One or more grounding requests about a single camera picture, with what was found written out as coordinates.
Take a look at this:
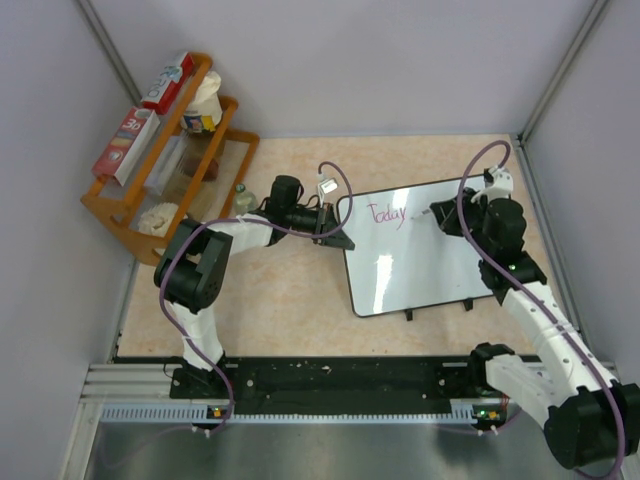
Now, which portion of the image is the red white toothpaste box upper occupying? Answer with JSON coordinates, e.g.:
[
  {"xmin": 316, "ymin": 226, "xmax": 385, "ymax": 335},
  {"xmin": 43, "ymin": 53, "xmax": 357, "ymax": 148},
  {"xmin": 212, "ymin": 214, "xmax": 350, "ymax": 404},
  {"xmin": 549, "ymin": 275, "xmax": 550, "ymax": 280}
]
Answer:
[{"xmin": 141, "ymin": 51, "xmax": 195, "ymax": 115}]

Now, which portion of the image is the white cup lower shelf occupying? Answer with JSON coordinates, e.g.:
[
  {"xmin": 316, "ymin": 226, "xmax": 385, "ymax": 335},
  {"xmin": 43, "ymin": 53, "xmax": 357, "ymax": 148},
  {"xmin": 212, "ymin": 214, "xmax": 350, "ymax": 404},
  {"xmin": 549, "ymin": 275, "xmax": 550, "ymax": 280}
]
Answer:
[{"xmin": 137, "ymin": 202, "xmax": 179, "ymax": 237}]

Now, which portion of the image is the orange wooden shelf rack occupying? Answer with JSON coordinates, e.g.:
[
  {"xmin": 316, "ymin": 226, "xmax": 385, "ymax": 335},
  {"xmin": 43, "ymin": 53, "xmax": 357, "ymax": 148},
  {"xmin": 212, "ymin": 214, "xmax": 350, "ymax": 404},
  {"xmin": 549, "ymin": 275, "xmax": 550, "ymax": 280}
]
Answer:
[{"xmin": 81, "ymin": 52, "xmax": 260, "ymax": 266}]

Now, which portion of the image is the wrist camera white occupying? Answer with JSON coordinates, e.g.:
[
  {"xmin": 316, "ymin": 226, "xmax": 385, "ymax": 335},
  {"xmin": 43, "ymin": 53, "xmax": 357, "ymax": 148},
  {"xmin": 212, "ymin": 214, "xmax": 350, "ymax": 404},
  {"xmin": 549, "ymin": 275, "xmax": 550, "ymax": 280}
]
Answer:
[
  {"xmin": 471, "ymin": 165, "xmax": 514, "ymax": 204},
  {"xmin": 317, "ymin": 174, "xmax": 338, "ymax": 196}
]

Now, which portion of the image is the white cup upper shelf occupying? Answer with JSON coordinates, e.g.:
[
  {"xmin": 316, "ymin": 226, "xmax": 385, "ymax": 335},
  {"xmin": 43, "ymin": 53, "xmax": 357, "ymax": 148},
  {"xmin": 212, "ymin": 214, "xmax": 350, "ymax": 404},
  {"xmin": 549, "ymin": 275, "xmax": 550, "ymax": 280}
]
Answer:
[{"xmin": 181, "ymin": 70, "xmax": 223, "ymax": 133}]

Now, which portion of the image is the white cup shelf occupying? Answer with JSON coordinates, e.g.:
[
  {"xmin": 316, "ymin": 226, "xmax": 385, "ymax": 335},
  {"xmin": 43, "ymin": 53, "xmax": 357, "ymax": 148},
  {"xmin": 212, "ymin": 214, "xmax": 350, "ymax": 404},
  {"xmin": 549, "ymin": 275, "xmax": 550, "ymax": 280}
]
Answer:
[
  {"xmin": 181, "ymin": 70, "xmax": 223, "ymax": 133},
  {"xmin": 137, "ymin": 202, "xmax": 179, "ymax": 237}
]

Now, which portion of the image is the red white toothpaste box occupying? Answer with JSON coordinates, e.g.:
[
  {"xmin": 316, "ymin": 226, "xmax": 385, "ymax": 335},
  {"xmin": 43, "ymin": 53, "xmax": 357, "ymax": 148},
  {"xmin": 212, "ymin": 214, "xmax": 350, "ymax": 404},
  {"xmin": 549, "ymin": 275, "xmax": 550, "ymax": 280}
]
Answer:
[
  {"xmin": 92, "ymin": 107, "xmax": 160, "ymax": 186},
  {"xmin": 141, "ymin": 51, "xmax": 195, "ymax": 115}
]

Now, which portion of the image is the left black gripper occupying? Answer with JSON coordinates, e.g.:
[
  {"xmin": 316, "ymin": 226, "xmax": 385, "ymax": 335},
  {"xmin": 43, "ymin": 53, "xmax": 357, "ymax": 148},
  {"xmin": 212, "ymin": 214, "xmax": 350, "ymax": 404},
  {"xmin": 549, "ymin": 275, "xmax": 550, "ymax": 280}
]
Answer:
[{"xmin": 286, "ymin": 203, "xmax": 353, "ymax": 251}]

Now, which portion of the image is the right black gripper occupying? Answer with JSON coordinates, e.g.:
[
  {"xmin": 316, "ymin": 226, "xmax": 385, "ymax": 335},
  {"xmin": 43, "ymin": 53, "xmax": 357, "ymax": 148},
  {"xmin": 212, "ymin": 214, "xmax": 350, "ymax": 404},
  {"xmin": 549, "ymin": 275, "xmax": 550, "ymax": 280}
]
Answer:
[{"xmin": 432, "ymin": 187, "xmax": 495, "ymax": 258}]

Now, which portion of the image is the white whiteboard black frame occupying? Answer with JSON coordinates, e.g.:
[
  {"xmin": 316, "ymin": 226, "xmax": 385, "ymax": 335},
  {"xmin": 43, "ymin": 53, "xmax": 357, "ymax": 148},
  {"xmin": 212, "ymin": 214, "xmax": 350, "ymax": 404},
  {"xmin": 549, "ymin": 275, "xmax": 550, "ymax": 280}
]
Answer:
[{"xmin": 336, "ymin": 179, "xmax": 491, "ymax": 317}]

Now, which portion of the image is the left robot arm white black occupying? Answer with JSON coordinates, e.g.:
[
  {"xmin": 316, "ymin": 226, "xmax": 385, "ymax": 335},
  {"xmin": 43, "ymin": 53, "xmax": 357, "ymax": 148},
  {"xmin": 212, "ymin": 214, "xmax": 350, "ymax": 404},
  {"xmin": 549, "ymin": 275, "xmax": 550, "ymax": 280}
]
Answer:
[{"xmin": 154, "ymin": 175, "xmax": 355, "ymax": 397}]

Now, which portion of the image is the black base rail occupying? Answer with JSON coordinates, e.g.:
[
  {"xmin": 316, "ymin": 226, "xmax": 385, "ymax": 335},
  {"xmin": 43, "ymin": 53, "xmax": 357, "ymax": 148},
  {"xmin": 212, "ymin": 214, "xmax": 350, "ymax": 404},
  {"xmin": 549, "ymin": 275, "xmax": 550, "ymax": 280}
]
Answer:
[{"xmin": 170, "ymin": 356, "xmax": 505, "ymax": 416}]

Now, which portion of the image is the red white toothpaste box lower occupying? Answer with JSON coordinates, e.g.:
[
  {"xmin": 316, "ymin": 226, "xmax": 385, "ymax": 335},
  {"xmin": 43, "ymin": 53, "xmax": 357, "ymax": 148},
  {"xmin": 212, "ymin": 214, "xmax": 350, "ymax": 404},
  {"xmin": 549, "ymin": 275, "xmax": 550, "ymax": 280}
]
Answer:
[{"xmin": 92, "ymin": 107, "xmax": 160, "ymax": 186}]

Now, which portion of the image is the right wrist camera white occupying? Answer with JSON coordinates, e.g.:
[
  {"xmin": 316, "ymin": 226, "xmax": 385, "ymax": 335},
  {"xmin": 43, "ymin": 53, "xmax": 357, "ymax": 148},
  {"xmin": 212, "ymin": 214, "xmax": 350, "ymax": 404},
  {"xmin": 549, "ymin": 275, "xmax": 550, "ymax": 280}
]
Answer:
[{"xmin": 471, "ymin": 165, "xmax": 514, "ymax": 204}]

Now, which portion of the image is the brown box on shelf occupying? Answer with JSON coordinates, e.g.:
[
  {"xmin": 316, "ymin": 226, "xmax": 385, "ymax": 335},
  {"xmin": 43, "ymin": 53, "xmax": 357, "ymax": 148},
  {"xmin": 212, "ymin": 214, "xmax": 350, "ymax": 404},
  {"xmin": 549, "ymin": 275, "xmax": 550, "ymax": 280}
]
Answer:
[{"xmin": 202, "ymin": 158, "xmax": 219, "ymax": 182}]

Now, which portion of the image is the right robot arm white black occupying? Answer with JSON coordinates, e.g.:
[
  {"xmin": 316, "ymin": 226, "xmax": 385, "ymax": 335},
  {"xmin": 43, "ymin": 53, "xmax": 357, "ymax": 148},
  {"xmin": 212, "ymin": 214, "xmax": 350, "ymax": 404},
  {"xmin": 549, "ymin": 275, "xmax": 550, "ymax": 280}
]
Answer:
[{"xmin": 430, "ymin": 188, "xmax": 639, "ymax": 479}]

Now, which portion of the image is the clear plastic bottle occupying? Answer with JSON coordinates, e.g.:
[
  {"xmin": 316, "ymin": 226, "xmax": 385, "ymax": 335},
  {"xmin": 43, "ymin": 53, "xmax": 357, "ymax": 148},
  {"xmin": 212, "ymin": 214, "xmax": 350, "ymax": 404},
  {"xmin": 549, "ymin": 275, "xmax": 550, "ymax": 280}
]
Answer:
[{"xmin": 233, "ymin": 183, "xmax": 258, "ymax": 215}]

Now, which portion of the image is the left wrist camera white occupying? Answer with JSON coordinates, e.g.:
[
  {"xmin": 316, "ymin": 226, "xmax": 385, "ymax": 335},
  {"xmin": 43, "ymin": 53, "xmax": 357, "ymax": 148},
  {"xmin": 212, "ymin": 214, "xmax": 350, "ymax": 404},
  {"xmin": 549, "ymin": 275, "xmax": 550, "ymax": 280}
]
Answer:
[{"xmin": 317, "ymin": 174, "xmax": 338, "ymax": 196}]

